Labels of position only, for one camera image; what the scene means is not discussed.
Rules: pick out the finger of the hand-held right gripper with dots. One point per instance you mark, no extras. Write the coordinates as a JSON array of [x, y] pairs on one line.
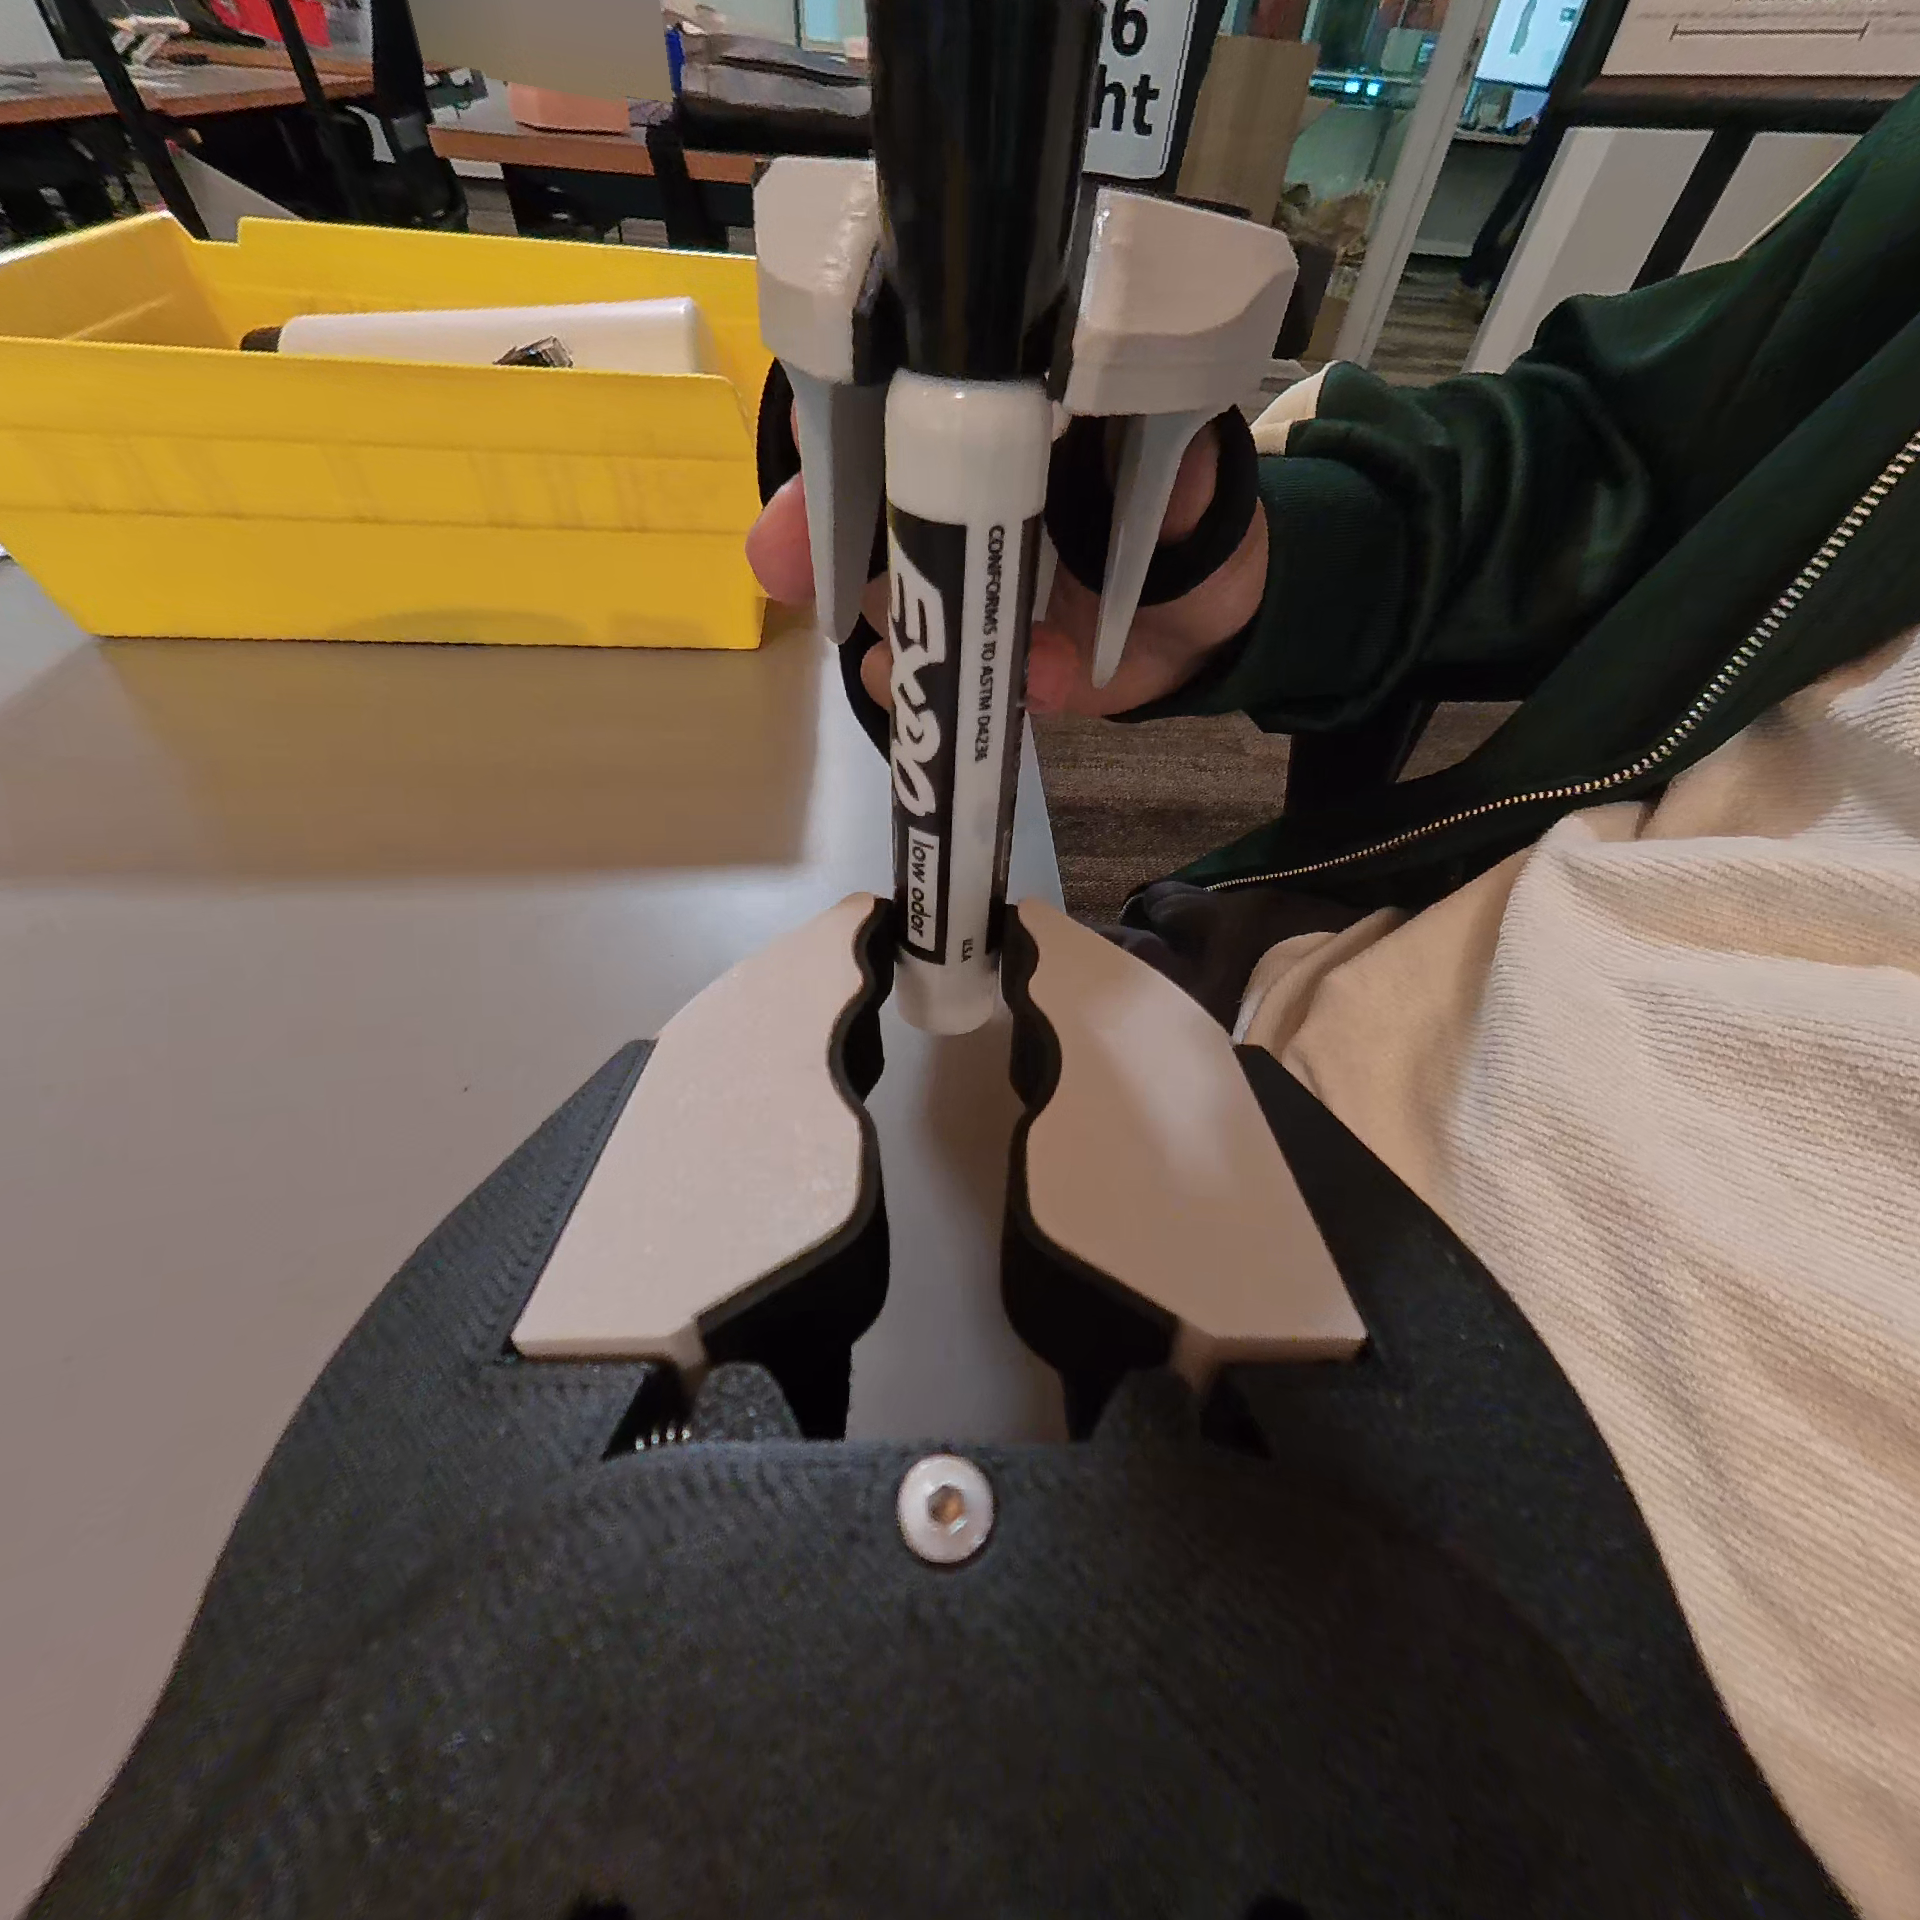
[[1186, 331], [811, 256]]

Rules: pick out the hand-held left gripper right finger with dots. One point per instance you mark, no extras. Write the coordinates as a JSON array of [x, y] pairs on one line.
[[1170, 1186]]

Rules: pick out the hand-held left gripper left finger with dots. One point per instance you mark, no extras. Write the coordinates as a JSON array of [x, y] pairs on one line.
[[703, 1172]]

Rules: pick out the black dry erase marker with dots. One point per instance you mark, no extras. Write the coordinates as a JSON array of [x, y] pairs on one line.
[[959, 675]]

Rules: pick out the yellow plastic bin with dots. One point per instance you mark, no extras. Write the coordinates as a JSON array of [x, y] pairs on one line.
[[377, 514]]

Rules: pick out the person's right forearm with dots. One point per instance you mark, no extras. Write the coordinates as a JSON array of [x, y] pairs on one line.
[[1500, 493]]

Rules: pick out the wooden office desk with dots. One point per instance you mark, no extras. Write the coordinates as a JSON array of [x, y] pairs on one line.
[[149, 94], [573, 150]]

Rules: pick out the grey desk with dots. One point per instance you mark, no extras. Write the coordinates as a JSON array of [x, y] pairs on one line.
[[300, 1051]]

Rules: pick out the person's right hand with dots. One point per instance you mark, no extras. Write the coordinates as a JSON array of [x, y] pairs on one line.
[[1186, 632]]

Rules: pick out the brown cardboard box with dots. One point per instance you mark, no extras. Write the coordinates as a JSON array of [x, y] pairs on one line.
[[1253, 136]]

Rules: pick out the small dark metal object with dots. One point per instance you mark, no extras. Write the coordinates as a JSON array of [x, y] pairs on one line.
[[532, 353]]

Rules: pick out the white knit shirt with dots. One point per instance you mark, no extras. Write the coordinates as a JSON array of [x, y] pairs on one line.
[[1652, 1202]]

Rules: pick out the black metal stand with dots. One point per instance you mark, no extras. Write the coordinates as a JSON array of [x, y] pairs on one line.
[[136, 120]]

